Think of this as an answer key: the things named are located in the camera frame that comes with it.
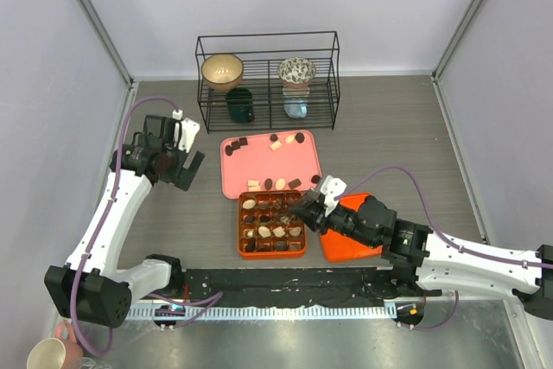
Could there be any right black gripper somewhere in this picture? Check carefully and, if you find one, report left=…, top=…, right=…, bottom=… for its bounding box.
left=290, top=193, right=378, bottom=248

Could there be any pink tray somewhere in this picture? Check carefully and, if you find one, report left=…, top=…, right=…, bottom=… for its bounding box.
left=219, top=130, right=322, bottom=200

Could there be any orange chocolate box tray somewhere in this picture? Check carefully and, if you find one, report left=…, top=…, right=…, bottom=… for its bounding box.
left=237, top=190, right=307, bottom=260

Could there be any orange box lid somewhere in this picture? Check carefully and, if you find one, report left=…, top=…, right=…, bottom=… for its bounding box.
left=320, top=193, right=382, bottom=263

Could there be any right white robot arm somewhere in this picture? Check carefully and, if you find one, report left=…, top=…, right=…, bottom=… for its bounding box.
left=290, top=190, right=552, bottom=320

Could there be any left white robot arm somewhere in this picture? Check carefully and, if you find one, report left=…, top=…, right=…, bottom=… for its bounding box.
left=44, top=111, right=205, bottom=328

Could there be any dark green mug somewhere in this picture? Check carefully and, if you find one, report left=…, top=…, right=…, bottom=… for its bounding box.
left=226, top=87, right=255, bottom=124

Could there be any light blue mug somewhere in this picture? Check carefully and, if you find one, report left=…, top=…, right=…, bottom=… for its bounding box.
left=283, top=98, right=308, bottom=118

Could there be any tan bowl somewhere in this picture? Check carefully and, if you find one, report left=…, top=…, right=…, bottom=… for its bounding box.
left=200, top=54, right=245, bottom=92

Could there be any floral patterned bowl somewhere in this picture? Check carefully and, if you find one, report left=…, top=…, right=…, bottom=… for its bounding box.
left=277, top=57, right=317, bottom=89

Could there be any pink mug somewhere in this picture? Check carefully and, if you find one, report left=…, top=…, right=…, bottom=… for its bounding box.
left=26, top=321, right=84, bottom=369

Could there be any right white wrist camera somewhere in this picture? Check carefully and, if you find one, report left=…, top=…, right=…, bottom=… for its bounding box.
left=316, top=175, right=347, bottom=217

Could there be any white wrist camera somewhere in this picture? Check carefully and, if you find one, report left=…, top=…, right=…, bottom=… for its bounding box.
left=172, top=110, right=200, bottom=153
left=316, top=175, right=347, bottom=217

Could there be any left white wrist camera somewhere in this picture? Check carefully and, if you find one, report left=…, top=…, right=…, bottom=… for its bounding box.
left=172, top=110, right=200, bottom=153

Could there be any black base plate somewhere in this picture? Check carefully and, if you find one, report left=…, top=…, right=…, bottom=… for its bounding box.
left=156, top=267, right=442, bottom=309

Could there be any black wire rack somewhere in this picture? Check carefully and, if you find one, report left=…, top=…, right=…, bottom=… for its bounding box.
left=194, top=30, right=341, bottom=132

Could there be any white cable duct rail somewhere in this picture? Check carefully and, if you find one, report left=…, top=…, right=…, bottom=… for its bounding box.
left=126, top=302, right=397, bottom=321

